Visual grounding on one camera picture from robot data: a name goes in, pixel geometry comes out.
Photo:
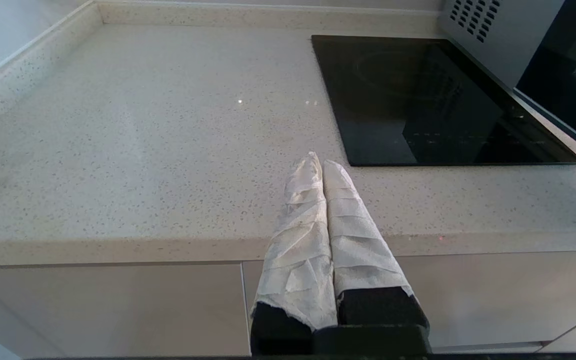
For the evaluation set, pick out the left gripper wrapped right finger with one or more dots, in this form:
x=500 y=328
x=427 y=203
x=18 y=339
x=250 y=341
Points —
x=363 y=250

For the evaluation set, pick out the left gripper wrapped left finger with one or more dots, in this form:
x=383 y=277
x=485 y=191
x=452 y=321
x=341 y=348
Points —
x=295 y=250

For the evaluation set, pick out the black glass microwave door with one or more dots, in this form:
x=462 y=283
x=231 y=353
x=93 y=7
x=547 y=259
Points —
x=568 y=95

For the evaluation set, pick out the beige wide cabinet front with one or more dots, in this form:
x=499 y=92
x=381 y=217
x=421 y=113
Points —
x=493 y=295
x=108 y=310

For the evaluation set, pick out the black glass induction cooktop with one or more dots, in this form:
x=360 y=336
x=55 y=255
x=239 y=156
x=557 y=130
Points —
x=418 y=100

